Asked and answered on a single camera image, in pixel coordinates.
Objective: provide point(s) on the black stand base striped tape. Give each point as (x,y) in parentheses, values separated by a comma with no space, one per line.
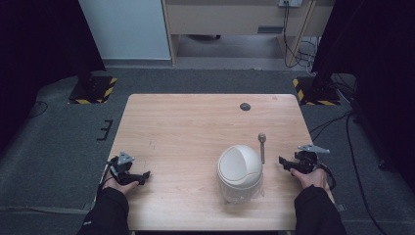
(94,91)
(314,93)

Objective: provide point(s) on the clear plastic bin liner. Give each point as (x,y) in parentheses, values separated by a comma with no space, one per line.
(257,192)

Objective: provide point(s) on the person's right hand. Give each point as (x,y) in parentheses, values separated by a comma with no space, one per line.
(313,179)

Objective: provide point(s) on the black curtain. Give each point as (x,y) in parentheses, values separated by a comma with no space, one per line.
(39,58)
(378,65)

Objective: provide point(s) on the white swing-lid trash bin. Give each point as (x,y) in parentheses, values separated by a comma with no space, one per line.
(239,169)

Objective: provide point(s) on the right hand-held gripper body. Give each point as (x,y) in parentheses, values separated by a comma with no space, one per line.
(308,160)

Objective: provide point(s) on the metal spoon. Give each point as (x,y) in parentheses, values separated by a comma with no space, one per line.
(262,147)

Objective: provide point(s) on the grey power strip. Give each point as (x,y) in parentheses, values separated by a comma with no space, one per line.
(290,2)

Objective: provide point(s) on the dark round table grommet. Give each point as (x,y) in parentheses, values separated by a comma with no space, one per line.
(245,106)

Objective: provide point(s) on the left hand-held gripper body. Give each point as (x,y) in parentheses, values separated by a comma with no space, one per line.
(121,163)

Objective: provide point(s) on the person's left hand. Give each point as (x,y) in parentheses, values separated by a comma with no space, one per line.
(119,187)

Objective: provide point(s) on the white panel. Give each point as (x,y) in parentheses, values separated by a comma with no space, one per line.
(125,29)

